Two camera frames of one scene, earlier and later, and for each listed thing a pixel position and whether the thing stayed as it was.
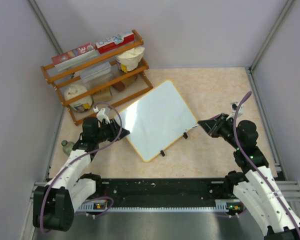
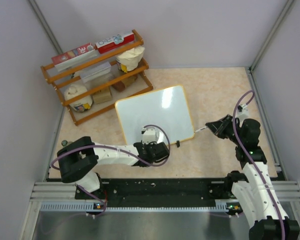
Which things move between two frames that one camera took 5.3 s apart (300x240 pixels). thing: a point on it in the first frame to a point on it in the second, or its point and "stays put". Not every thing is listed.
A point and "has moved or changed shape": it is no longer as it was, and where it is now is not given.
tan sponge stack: [102, 96] stays put
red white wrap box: [118, 42] stays put
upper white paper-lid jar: [130, 60] stays put
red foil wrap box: [83, 53] stays put
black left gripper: [114, 128] to [151, 143]
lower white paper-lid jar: [82, 105] stays put
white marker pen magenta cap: [193, 127] to [201, 129]
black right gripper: [213, 126] stays put
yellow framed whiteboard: [156, 119] has moved or changed shape
